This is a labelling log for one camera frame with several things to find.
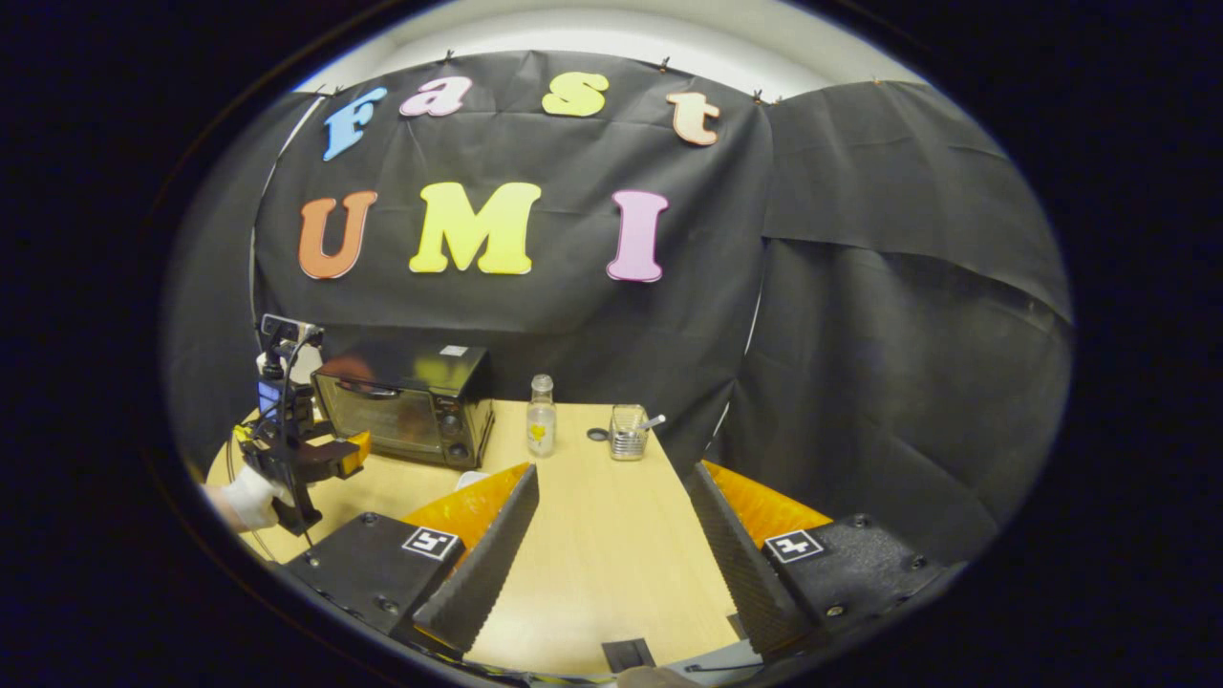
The white plastic tray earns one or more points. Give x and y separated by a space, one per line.
471 479

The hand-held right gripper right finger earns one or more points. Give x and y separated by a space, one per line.
740 564

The metal spoon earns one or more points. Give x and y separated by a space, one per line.
654 421

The black backdrop cloth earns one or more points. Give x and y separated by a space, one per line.
860 315

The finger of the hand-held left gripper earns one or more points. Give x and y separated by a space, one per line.
352 454

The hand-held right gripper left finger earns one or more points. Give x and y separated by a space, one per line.
482 564

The black electric oven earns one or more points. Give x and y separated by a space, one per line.
401 406

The clear glass bottle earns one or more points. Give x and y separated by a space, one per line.
542 425

